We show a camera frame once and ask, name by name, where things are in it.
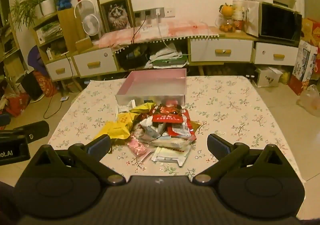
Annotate pink cloth runner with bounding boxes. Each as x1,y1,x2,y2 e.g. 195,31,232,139
93,18,221,49

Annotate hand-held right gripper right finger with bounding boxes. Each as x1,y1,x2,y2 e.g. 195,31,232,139
192,133,291,186

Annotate wooden shelf cabinet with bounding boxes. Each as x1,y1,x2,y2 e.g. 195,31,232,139
32,7,87,66

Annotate wall socket panel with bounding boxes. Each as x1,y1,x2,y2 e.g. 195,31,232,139
133,7,176,19

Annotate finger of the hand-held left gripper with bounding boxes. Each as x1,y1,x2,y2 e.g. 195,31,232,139
0,112,11,128
13,120,50,144

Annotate stack of paper cups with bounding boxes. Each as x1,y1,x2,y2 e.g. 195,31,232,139
232,0,247,31

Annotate orange fruit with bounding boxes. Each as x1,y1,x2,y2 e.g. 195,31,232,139
219,3,234,17

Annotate red yellow gift boxes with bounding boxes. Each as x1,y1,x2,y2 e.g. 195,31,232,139
301,17,320,48

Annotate framed cat picture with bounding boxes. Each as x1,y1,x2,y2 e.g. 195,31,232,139
96,0,136,34

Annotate white charger with cable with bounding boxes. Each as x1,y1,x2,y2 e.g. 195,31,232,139
155,8,211,50

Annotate white desk fan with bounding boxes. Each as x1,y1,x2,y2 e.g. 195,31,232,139
73,0,102,41

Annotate white drawer yellow handle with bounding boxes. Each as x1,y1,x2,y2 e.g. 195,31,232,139
73,47,118,77
254,42,299,66

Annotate white cloth cover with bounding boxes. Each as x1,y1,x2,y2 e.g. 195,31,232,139
243,0,261,38

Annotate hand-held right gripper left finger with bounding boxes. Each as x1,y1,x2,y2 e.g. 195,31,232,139
28,134,126,186

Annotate pile of snack packets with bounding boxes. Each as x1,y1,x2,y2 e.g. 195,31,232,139
94,99,203,167

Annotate red patterned bag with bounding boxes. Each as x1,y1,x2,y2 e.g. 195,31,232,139
32,70,58,98

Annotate small white drawer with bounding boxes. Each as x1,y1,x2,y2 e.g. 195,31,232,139
45,57,78,82

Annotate floral tablecloth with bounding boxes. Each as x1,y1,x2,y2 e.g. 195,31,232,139
47,75,305,218

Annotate black floor appliance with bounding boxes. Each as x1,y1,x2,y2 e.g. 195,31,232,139
21,72,44,103

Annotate clear plastic bag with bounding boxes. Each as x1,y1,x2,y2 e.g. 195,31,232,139
296,84,320,117

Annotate jar of small oranges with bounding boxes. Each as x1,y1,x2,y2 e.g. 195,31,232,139
218,15,237,33

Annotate wide white drawer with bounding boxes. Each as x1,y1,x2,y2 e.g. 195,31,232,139
190,38,254,63

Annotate small wooden box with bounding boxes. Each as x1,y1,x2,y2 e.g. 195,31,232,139
75,37,93,52

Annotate stack of plastic bags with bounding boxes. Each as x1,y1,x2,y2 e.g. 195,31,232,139
149,44,188,69

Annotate black floor cable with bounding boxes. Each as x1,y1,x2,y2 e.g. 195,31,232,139
43,87,76,119

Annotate low wooden cabinet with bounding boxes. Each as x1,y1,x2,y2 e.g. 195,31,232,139
45,32,300,83

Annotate white cardboard box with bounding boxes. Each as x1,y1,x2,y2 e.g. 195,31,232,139
254,66,284,88

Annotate pink cardboard box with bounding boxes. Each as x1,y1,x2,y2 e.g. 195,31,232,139
115,68,188,111

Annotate black bag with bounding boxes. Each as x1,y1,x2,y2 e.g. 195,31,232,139
117,47,151,71

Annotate colourful gift box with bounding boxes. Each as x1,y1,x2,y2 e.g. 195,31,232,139
290,39,319,96

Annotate black microwave oven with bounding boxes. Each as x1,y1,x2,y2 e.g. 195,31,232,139
258,2,303,42

